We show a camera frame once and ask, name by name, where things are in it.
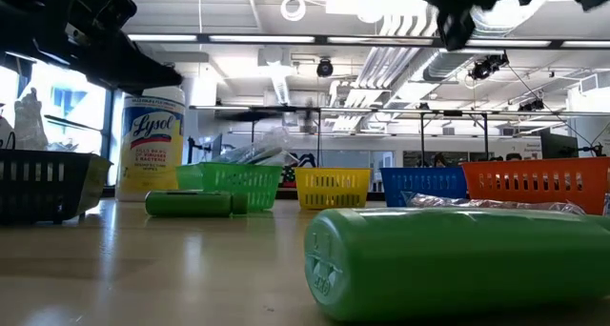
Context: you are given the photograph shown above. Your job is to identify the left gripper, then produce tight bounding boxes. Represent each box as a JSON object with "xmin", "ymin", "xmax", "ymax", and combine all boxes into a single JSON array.
[{"xmin": 0, "ymin": 0, "xmax": 185, "ymax": 97}]

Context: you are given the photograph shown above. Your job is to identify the small green bottle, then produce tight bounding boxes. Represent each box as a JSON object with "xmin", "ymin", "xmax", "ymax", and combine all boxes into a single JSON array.
[
  {"xmin": 303, "ymin": 206, "xmax": 610, "ymax": 322},
  {"xmin": 144, "ymin": 189, "xmax": 250, "ymax": 218}
]

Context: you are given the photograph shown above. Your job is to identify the bagged red white toothbrush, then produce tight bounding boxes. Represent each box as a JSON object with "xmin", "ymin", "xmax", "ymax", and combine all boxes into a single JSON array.
[{"xmin": 402, "ymin": 191, "xmax": 587, "ymax": 216}]

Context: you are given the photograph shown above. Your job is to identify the monitor on black arm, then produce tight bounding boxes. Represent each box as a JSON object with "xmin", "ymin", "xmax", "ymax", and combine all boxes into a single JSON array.
[{"xmin": 188, "ymin": 132, "xmax": 224, "ymax": 164}]

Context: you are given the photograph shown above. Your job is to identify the yellow Lysol wipes canister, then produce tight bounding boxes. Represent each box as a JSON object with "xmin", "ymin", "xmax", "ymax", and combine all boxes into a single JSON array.
[{"xmin": 115, "ymin": 85, "xmax": 187, "ymax": 202}]

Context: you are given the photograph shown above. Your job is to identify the white ceiling pipes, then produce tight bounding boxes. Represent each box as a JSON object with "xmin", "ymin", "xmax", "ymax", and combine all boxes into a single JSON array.
[{"xmin": 355, "ymin": 10, "xmax": 442, "ymax": 92}]

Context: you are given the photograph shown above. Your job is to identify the long ceiling light strip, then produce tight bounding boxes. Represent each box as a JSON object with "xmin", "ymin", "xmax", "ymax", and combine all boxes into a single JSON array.
[{"xmin": 128, "ymin": 32, "xmax": 610, "ymax": 50}]

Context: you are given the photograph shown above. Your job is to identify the black plastic basket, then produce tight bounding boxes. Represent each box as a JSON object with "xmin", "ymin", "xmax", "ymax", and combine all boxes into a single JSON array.
[{"xmin": 0, "ymin": 148, "xmax": 113, "ymax": 225}]

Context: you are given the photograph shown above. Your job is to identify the green plastic basket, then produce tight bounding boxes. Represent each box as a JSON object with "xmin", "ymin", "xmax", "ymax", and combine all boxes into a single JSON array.
[{"xmin": 175, "ymin": 161, "xmax": 286, "ymax": 213}]

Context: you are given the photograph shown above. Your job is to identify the black ceiling spotlight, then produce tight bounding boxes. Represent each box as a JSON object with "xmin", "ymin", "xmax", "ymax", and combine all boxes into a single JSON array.
[{"xmin": 315, "ymin": 57, "xmax": 335, "ymax": 79}]

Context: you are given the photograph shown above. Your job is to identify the dark computer monitor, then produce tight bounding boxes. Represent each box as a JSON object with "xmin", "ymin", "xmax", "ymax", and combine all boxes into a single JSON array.
[{"xmin": 539, "ymin": 131, "xmax": 580, "ymax": 158}]

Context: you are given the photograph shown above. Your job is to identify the blue plastic basket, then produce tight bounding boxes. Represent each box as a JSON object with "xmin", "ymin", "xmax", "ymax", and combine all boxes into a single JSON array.
[{"xmin": 379, "ymin": 166, "xmax": 469, "ymax": 208}]

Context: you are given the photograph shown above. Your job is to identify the orange plastic basket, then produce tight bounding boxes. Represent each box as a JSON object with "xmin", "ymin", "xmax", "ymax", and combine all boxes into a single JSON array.
[{"xmin": 460, "ymin": 156, "xmax": 610, "ymax": 216}]

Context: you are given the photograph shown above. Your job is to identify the yellow plastic basket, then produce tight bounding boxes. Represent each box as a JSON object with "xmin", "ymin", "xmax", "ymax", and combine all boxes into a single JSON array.
[{"xmin": 294, "ymin": 167, "xmax": 372, "ymax": 211}]

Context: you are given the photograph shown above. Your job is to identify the silver spiral air duct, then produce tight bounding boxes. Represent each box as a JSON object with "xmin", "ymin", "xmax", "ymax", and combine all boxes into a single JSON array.
[{"xmin": 421, "ymin": 0, "xmax": 549, "ymax": 83}]

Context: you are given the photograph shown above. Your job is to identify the large window with dark frame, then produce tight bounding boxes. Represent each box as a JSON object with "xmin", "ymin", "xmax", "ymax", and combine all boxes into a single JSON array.
[{"xmin": 0, "ymin": 53, "xmax": 115, "ymax": 184}]

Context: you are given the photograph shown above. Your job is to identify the white coiled cable ring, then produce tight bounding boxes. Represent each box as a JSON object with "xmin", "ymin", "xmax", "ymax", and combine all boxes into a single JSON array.
[{"xmin": 279, "ymin": 0, "xmax": 308, "ymax": 23}]

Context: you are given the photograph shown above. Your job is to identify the black metal workstation frame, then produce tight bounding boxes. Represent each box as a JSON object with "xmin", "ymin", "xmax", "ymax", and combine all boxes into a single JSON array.
[{"xmin": 189, "ymin": 104, "xmax": 492, "ymax": 168}]

